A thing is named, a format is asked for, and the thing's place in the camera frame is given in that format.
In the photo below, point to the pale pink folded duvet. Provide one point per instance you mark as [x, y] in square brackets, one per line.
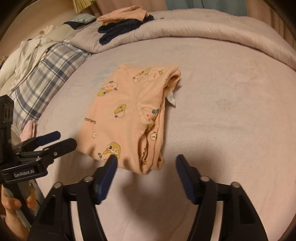
[200, 23]

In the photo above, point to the person's left hand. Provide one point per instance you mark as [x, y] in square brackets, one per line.
[11, 219]

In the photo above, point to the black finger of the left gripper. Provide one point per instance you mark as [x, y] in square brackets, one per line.
[33, 143]
[49, 153]

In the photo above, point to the small pink cloth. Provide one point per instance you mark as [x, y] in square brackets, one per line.
[29, 131]

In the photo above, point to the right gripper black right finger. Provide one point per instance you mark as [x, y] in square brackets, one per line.
[240, 221]

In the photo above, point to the peach folded clothes pile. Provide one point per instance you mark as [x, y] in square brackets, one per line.
[128, 13]

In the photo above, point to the pale pink bed sheet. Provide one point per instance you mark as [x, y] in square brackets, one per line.
[234, 120]

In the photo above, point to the plaid pillow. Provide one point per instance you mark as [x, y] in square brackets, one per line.
[33, 95]

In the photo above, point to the peach duck print garment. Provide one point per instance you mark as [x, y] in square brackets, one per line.
[127, 117]

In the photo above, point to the teal curtain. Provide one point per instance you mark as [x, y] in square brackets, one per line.
[232, 7]

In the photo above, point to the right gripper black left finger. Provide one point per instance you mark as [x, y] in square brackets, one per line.
[54, 219]

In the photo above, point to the white crumpled clothes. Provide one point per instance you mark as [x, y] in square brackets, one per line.
[23, 60]

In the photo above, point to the blue striped folded cloth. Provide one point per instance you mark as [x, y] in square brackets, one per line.
[80, 20]

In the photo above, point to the straw yellow fringed item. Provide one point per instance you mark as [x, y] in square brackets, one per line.
[80, 5]

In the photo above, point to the dark navy folded clothes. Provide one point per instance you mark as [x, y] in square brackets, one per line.
[113, 30]

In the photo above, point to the pink curtain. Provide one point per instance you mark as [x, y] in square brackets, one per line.
[260, 10]

